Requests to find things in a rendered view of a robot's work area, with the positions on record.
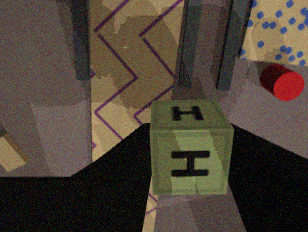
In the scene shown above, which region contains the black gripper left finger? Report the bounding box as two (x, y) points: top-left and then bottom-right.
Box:
(0, 123), (152, 232)

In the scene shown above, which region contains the red cylinder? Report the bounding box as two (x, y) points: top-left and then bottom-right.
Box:
(259, 64), (304, 101)

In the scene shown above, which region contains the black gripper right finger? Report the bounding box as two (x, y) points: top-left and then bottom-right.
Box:
(228, 123), (308, 232)

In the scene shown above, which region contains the green cube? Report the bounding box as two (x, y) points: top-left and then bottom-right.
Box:
(150, 99), (234, 195)

